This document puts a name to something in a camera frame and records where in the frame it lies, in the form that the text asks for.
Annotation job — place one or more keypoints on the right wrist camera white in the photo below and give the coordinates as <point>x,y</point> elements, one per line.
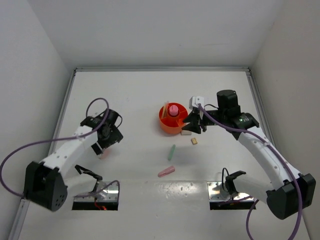
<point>195,101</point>

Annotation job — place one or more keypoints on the green highlighter pen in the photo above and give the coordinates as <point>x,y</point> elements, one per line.
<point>171,152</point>

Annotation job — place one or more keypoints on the grey eraser block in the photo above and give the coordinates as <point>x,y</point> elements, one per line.
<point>185,133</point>

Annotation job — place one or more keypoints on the yellow thin pen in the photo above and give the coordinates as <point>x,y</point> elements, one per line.
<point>164,110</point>

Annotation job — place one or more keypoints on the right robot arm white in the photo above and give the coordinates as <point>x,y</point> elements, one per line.
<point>288,191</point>

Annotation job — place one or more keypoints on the metal base plate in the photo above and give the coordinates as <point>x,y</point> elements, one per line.
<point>216,193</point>
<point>104,192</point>

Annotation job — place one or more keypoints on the pink highlighter pen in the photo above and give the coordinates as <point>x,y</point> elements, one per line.
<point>166,171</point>

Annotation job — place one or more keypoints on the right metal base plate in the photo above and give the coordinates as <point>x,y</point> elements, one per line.
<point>216,193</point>

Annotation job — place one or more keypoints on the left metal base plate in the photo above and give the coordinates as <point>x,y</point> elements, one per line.
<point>104,192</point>

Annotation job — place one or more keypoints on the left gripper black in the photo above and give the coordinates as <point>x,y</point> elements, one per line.
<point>115,136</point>

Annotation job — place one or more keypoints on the red thin pen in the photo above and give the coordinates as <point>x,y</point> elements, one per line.
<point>167,107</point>

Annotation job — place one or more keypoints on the tan small eraser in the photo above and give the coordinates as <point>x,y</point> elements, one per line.
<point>194,141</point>

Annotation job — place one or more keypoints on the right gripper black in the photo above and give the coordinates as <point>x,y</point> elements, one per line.
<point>196,121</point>

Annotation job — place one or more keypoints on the orange round divided container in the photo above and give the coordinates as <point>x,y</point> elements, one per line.
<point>173,125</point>

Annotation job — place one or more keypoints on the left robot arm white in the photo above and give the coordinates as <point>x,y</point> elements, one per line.
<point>49,182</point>

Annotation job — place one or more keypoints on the pink capped clear tube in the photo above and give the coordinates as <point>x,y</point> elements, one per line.
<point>173,111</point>

